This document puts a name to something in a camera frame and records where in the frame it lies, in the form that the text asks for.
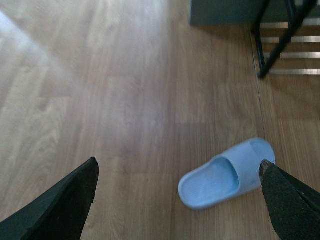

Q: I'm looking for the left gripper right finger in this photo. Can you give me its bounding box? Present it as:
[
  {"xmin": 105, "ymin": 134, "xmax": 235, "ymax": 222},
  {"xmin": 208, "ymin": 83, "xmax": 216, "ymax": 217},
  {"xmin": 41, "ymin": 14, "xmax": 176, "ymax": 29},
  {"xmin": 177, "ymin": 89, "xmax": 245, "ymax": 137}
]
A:
[{"xmin": 259, "ymin": 159, "xmax": 320, "ymax": 240}]

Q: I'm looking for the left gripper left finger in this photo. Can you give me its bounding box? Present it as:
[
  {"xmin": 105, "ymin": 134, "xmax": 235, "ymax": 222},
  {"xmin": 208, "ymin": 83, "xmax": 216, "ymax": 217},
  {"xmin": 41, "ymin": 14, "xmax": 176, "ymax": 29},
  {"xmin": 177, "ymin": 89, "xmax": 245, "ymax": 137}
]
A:
[{"xmin": 0, "ymin": 157, "xmax": 99, "ymax": 240}]

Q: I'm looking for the light blue slipper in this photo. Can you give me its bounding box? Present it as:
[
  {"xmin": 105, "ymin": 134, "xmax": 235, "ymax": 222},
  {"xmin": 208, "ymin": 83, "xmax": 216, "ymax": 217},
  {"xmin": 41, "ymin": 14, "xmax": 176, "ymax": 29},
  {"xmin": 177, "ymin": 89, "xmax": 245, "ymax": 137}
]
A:
[{"xmin": 178, "ymin": 138, "xmax": 276, "ymax": 210}]

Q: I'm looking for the black metal shoe rack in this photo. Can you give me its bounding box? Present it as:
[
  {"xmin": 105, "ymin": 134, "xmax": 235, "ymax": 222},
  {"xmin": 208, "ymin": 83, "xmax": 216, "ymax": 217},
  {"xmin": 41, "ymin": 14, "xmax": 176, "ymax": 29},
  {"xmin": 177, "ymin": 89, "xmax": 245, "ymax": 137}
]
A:
[{"xmin": 251, "ymin": 0, "xmax": 318, "ymax": 79}]

